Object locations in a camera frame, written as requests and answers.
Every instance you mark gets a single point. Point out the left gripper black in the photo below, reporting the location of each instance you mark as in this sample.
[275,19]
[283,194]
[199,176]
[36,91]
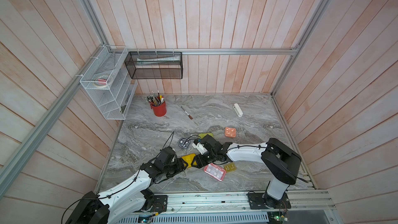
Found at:
[179,163]

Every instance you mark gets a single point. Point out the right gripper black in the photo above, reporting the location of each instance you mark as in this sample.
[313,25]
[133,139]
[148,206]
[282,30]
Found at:
[198,159]

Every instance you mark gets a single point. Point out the yellow lid white pillbox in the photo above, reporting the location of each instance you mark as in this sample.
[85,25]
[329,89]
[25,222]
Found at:
[189,159]

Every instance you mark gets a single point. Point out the round dark blue pillbox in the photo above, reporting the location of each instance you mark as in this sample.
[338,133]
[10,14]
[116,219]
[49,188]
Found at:
[184,143]

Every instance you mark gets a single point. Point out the pink pillbox clear lid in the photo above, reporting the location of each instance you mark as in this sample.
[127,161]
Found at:
[215,171]

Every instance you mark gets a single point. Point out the small yellow transparent pillbox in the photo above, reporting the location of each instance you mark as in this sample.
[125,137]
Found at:
[230,167]

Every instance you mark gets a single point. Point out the orange small pillbox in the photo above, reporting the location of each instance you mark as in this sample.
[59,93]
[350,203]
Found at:
[230,132]

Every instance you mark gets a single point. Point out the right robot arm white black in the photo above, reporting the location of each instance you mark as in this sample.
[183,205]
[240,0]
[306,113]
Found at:
[282,161]

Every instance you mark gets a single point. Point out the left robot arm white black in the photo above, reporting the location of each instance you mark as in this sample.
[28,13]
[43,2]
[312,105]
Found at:
[131,195]

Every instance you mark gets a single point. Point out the red pen cup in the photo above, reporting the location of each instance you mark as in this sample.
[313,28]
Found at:
[159,110]

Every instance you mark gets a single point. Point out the white rectangular case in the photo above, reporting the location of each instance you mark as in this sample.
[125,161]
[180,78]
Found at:
[238,110]

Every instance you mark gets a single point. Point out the tape roll on shelf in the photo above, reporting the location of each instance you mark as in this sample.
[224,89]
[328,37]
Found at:
[103,81]

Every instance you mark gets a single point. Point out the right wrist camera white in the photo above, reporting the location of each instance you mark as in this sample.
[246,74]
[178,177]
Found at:
[198,146]

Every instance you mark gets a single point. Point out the aluminium front rail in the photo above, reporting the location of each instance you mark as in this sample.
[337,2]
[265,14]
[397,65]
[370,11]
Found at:
[237,202]

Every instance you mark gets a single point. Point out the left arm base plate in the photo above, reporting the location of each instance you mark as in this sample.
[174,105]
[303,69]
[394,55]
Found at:
[155,204]

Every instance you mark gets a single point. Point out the brown handled screwdriver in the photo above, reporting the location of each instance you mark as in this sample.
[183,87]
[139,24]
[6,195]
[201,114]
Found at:
[190,117]

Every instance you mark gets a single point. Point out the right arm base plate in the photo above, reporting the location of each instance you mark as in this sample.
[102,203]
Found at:
[263,201]

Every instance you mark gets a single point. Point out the black mesh wall basket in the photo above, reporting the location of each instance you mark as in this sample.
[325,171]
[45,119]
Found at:
[154,65]

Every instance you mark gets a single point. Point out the white wire shelf rack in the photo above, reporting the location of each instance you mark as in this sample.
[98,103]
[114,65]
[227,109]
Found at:
[114,101]

